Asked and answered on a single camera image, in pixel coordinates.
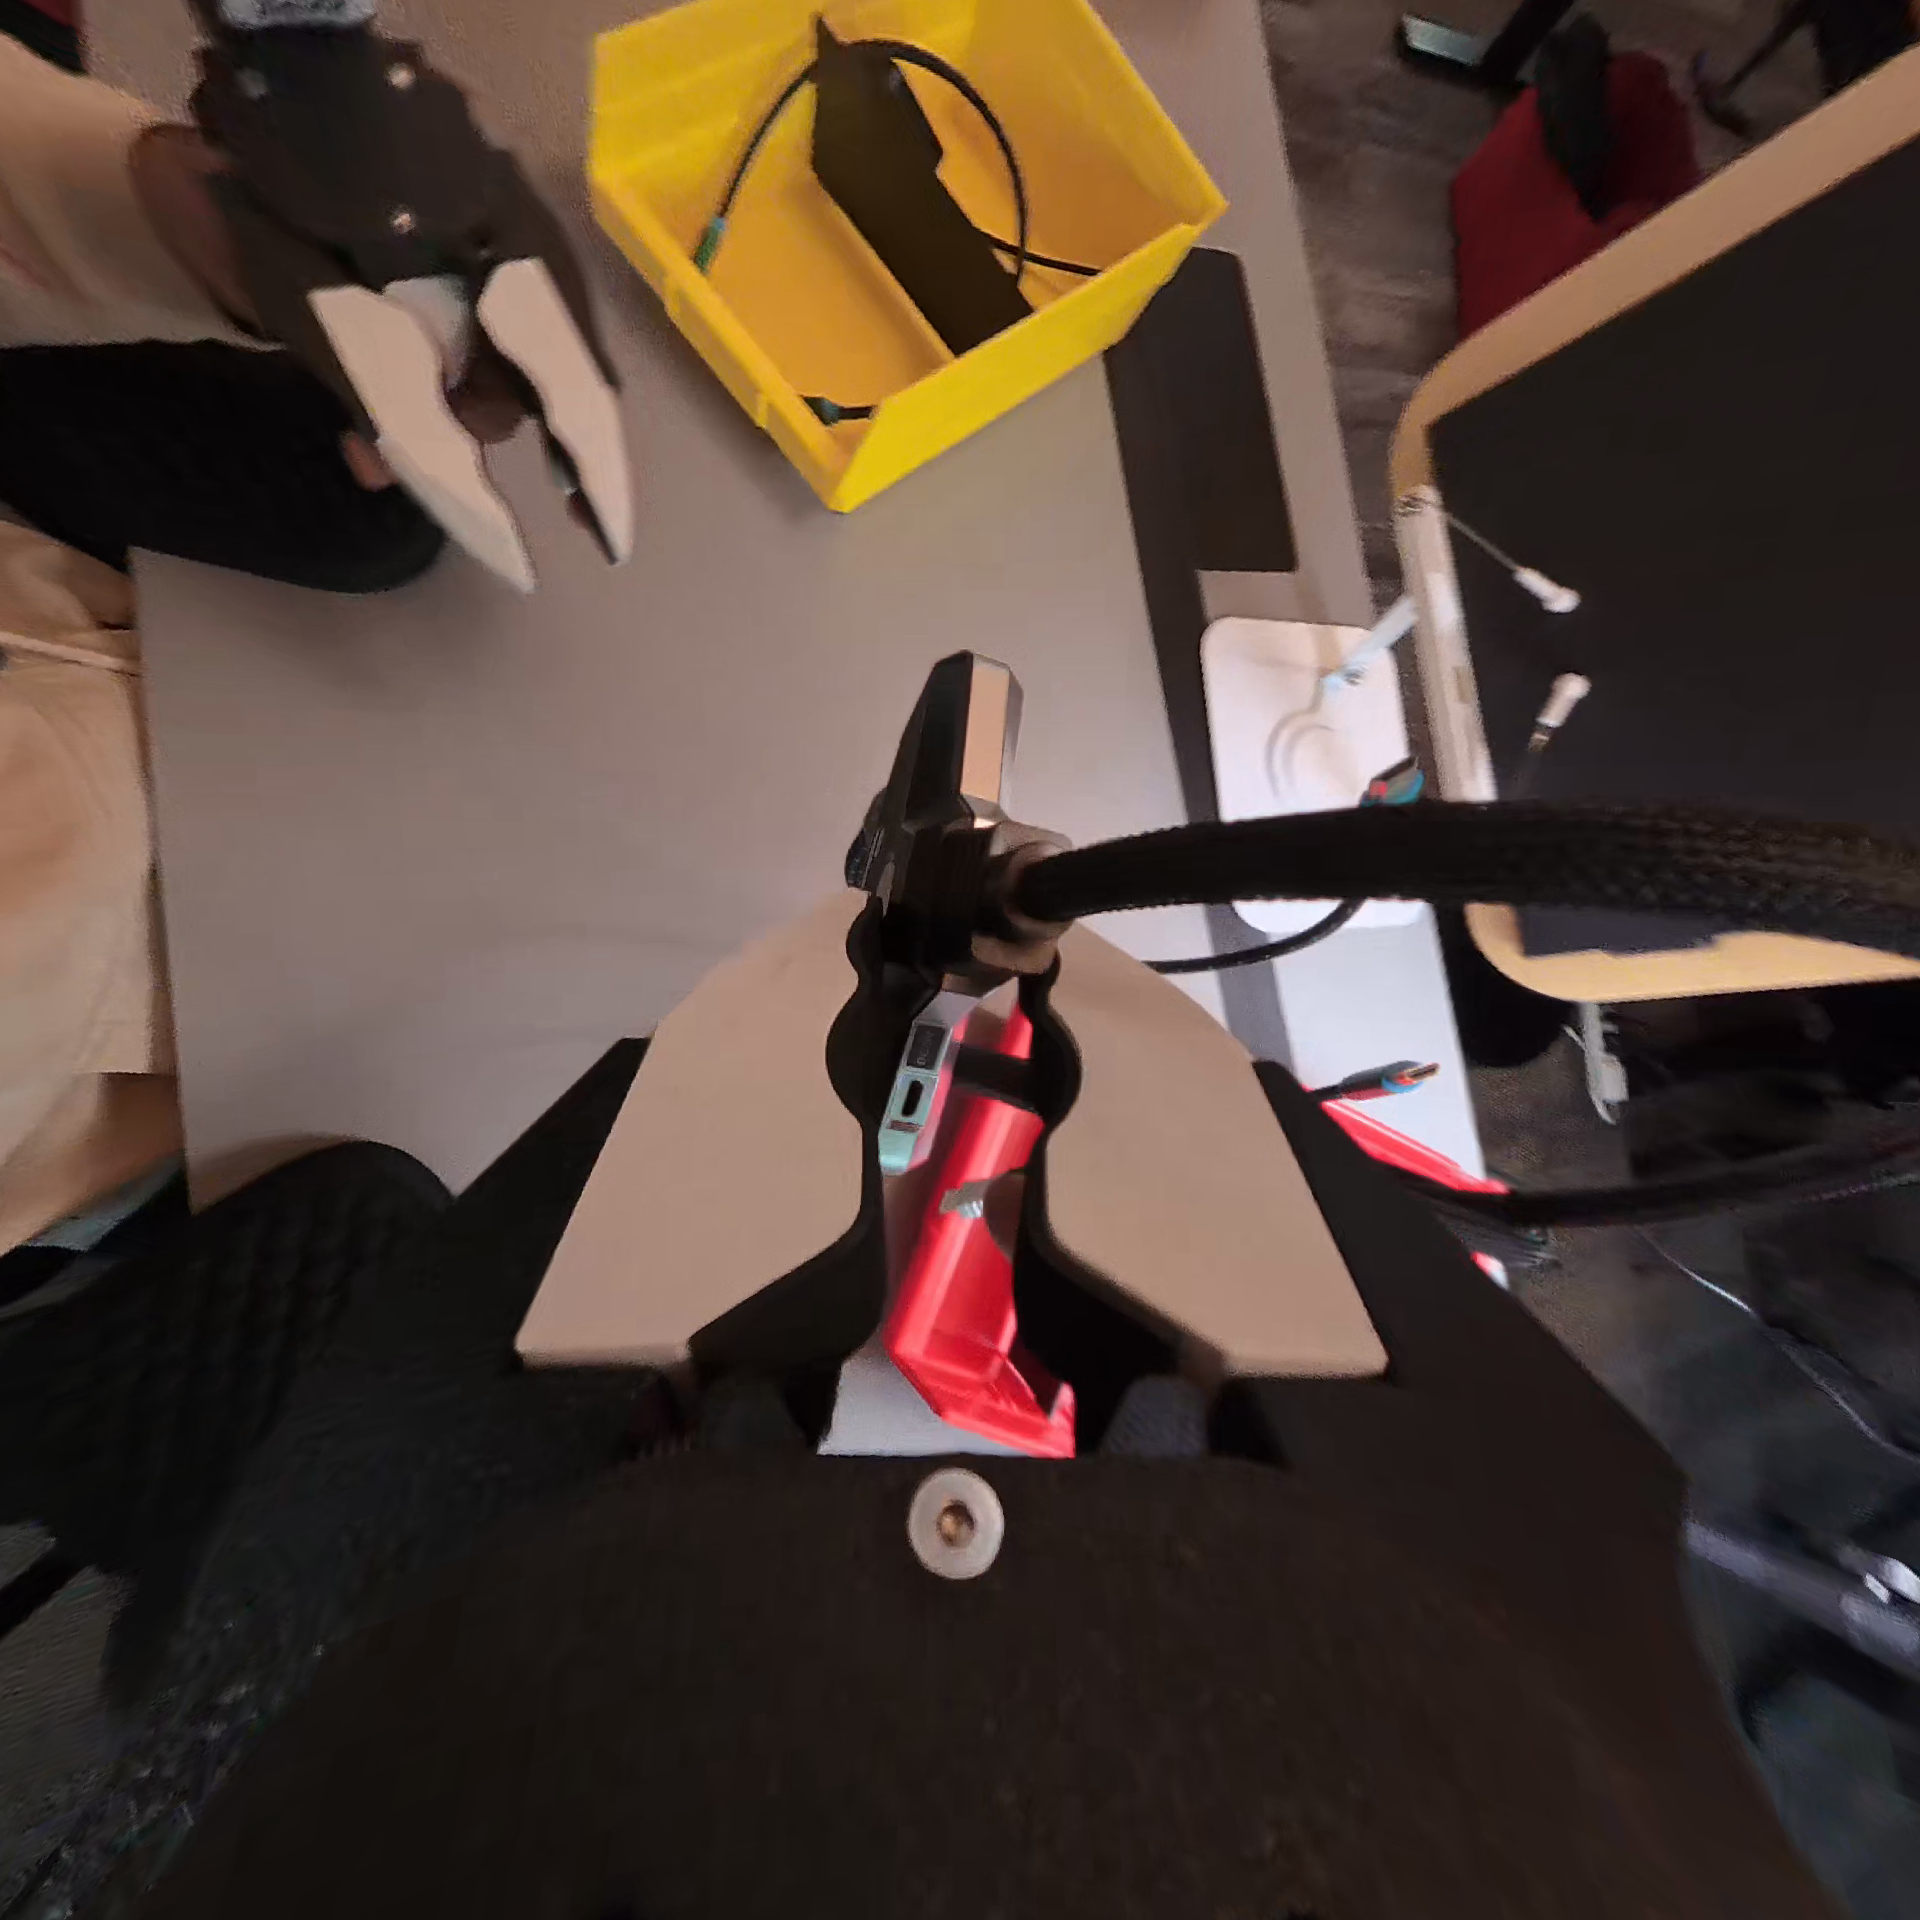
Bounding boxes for red plastic bin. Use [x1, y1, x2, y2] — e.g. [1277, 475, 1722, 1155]
[884, 1002, 1509, 1461]

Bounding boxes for black braided hub cable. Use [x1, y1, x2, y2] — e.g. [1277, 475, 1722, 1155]
[983, 799, 1920, 1230]

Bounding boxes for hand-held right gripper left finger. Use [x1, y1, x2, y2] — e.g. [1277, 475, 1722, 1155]
[514, 900, 887, 1374]

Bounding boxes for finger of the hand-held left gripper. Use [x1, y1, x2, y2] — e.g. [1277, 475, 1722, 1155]
[477, 255, 639, 570]
[307, 281, 539, 597]

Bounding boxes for black bin divider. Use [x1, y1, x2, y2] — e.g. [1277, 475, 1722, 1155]
[809, 18, 1040, 358]

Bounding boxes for green plug HDMI cable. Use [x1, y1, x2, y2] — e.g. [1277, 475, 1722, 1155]
[692, 37, 1104, 430]

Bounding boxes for person's beige hoodie torso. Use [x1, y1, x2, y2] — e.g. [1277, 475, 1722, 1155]
[0, 509, 191, 1247]

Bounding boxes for thin black cable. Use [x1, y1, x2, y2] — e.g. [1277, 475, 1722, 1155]
[1141, 895, 1365, 977]

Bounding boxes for black smooth chair armrest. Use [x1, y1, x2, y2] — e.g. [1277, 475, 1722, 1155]
[0, 343, 448, 594]

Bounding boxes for silver black HDMI hub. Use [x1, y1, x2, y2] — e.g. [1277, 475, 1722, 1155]
[843, 649, 1075, 1186]

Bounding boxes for black panel wooden edge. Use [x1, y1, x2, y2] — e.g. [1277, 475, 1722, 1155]
[1387, 30, 1920, 1004]

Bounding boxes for white charging cable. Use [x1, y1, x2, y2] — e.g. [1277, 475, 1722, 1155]
[1267, 598, 1419, 811]

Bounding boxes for black textured chair armrest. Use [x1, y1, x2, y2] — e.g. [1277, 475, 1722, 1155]
[0, 1140, 528, 1802]

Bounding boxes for person's left forearm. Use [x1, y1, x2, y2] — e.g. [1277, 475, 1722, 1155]
[0, 37, 289, 350]

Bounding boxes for yellow plastic bin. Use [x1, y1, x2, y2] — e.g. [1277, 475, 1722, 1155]
[587, 0, 1229, 515]

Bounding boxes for white plug cable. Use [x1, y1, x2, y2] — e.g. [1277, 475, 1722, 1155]
[1401, 497, 1584, 617]
[1507, 673, 1593, 797]

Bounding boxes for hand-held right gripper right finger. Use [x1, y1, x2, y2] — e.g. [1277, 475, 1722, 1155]
[1018, 918, 1392, 1382]

